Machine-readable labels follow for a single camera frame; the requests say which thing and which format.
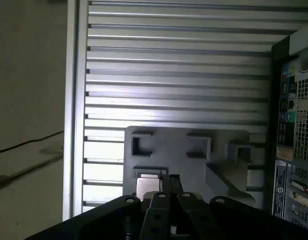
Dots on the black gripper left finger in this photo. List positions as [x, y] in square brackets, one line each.
[159, 212]

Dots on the silver CPU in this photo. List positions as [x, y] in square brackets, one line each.
[147, 185]

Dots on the black PC case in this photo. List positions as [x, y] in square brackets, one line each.
[274, 125]

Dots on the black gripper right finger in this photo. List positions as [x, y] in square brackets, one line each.
[186, 215]

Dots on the grey parts rack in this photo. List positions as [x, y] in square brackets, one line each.
[174, 150]

